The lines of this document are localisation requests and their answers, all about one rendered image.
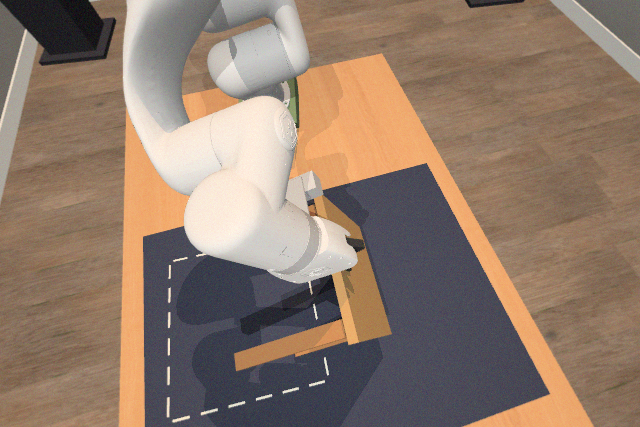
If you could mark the small wooden stool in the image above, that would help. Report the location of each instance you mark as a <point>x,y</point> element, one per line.
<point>362,310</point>

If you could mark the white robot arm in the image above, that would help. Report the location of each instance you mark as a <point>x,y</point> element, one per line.
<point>235,163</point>

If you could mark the dark grey mat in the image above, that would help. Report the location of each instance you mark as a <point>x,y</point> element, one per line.
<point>454,356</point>

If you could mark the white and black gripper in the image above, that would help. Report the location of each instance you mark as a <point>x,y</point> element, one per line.
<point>335,253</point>

